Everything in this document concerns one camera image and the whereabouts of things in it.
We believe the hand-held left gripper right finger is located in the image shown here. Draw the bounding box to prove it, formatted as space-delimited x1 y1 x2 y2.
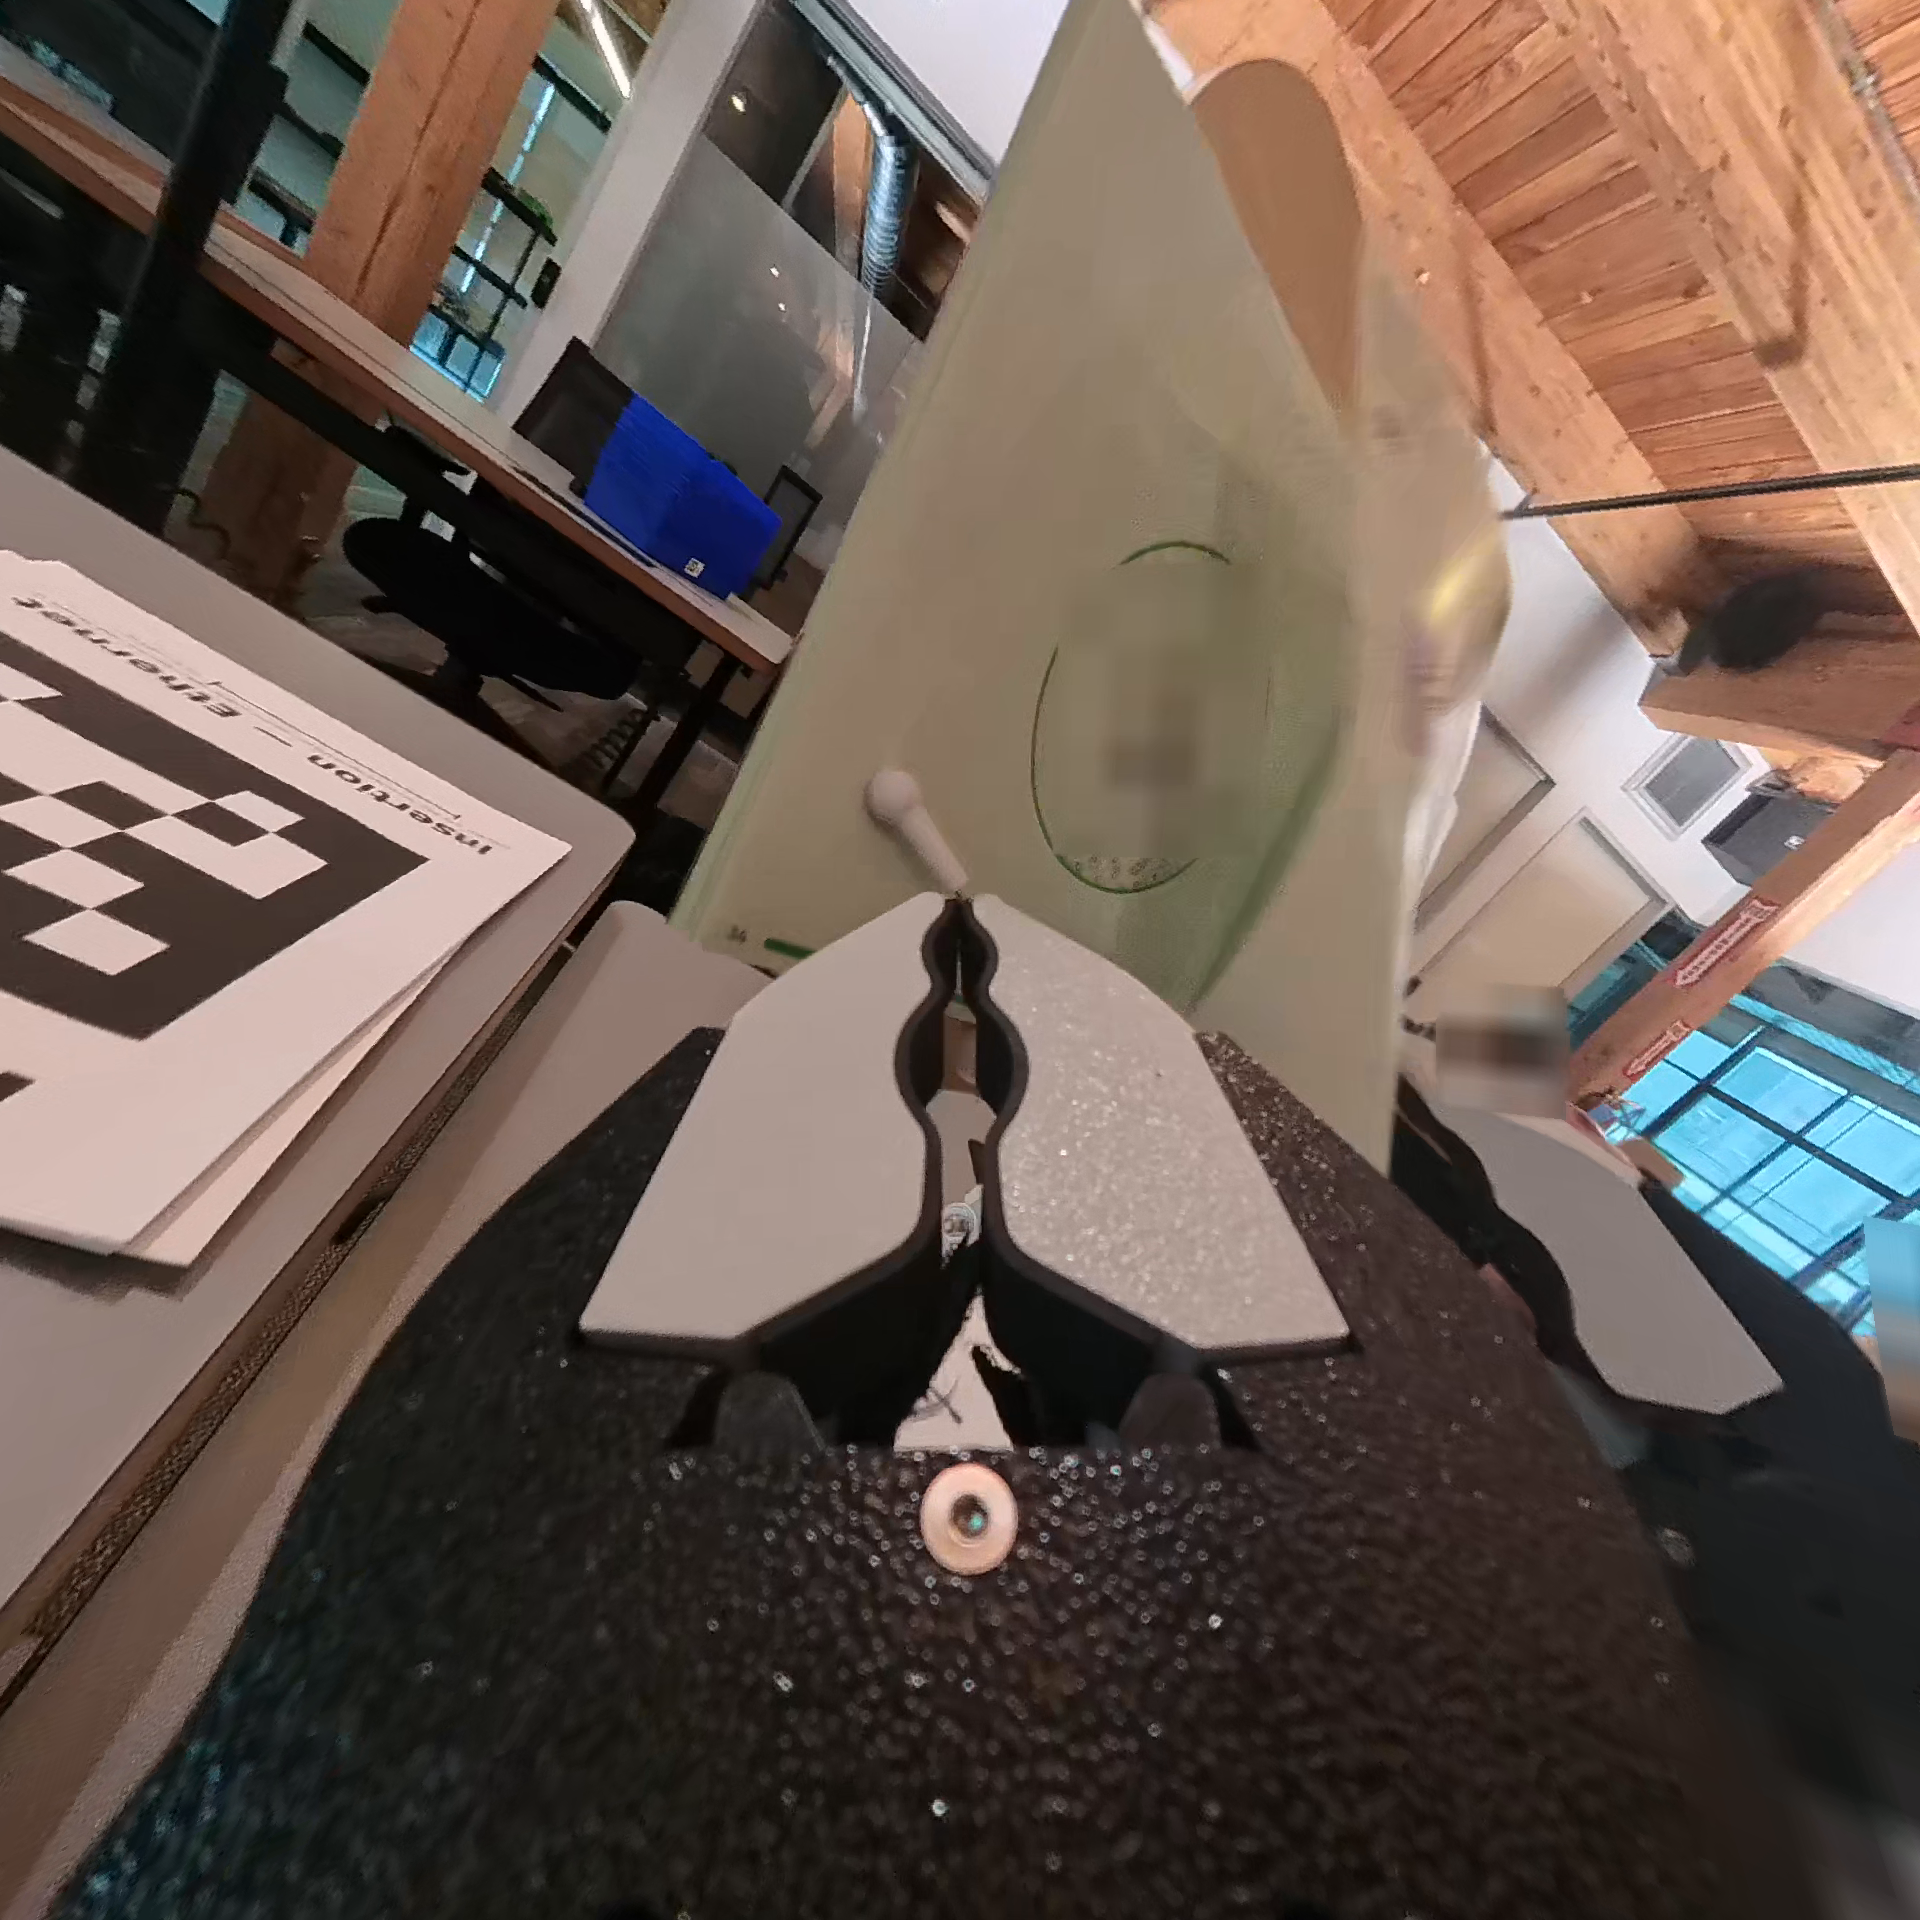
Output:
959 892 1355 1449

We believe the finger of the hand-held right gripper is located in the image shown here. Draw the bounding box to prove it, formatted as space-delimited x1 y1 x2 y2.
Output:
1393 1080 1789 1416

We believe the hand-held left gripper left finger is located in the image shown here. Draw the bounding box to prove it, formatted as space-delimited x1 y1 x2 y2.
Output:
575 892 964 1444

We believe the brick instruction booklet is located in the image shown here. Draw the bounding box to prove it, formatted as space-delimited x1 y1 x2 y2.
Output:
669 0 1509 1186

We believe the large window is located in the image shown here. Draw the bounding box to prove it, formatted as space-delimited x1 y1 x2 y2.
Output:
1611 968 1920 1328

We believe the black emergency light box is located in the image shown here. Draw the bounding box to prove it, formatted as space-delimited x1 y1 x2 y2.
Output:
1702 791 1840 887

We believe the plain white paper sheet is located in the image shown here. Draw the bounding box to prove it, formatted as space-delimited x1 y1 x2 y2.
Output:
118 961 467 1271

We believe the black office chair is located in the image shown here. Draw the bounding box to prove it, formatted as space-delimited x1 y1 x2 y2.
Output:
342 515 639 714

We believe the black framed tablet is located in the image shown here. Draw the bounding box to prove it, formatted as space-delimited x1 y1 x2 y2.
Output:
761 464 829 596

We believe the checker-printed paper sheet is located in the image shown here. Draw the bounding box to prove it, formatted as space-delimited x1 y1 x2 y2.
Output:
0 551 573 1256

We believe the black round ceiling fixture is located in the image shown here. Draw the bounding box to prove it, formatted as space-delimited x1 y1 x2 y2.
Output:
1677 575 1865 676

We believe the blue plastic bin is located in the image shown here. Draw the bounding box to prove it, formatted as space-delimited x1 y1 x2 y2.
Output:
583 394 785 601

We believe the black monitor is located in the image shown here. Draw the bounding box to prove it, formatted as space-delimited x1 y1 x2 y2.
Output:
513 336 636 502

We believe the thin black rod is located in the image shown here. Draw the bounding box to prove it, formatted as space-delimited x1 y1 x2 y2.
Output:
1497 463 1920 524

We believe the frosted glass partition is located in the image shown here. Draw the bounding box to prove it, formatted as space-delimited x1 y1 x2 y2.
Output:
598 142 928 505

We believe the wooden post with red label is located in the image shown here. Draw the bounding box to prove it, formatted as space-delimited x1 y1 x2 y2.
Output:
1568 751 1920 1105

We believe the grey wall vent grille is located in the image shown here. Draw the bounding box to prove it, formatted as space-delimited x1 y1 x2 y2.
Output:
1628 732 1753 838

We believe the small silver air duct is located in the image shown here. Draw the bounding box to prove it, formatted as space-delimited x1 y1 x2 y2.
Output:
859 108 921 305

